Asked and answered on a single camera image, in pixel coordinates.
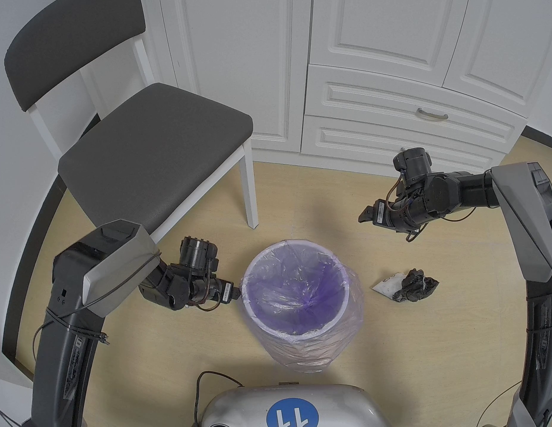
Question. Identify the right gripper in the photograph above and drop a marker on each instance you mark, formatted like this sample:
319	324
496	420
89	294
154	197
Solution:
391	215

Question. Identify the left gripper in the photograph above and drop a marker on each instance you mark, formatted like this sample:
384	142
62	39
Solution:
222	292

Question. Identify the purple plastic bag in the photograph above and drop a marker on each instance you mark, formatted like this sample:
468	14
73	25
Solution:
298	300

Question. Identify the black plastic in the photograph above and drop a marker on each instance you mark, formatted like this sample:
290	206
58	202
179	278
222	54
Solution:
416	287

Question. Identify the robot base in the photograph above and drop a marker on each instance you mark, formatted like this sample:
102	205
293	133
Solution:
240	407

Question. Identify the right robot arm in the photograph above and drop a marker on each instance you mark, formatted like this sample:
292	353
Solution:
520	203

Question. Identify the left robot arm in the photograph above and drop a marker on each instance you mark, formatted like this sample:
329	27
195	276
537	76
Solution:
111	265

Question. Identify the white trash bin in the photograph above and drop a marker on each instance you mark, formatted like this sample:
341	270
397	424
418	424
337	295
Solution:
298	241

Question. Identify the grey and white chair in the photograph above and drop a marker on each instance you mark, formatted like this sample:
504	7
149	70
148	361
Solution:
160	149

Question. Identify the white wardrobe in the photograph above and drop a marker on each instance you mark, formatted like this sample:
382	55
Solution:
382	25

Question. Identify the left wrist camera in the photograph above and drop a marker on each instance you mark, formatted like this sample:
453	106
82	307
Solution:
213	256

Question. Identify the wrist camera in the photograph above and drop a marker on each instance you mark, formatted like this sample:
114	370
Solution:
213	256
399	162

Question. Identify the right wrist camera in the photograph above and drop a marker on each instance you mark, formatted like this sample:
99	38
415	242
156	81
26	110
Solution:
399	162

